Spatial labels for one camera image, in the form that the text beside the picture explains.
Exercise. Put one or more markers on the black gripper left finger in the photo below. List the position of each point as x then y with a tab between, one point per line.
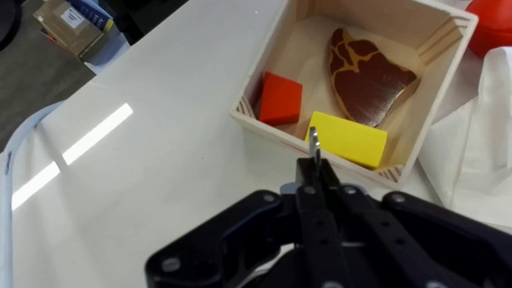
264	240

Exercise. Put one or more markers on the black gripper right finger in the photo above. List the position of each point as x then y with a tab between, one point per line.
414	243

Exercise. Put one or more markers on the yellow toy block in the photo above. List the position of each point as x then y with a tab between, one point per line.
349	139

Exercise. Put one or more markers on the white folded cloth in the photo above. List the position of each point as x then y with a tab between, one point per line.
467	154

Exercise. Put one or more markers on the orange toy block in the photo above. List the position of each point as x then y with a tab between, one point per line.
280	99

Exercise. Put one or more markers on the brown toy steak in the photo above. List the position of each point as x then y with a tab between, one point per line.
365	82

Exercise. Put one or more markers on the wooden box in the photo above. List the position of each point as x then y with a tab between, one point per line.
422	35

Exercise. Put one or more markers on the orange cup on counter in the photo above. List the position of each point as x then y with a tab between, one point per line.
494	24

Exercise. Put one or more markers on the cardboard box on floor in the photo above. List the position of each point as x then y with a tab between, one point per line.
77	26

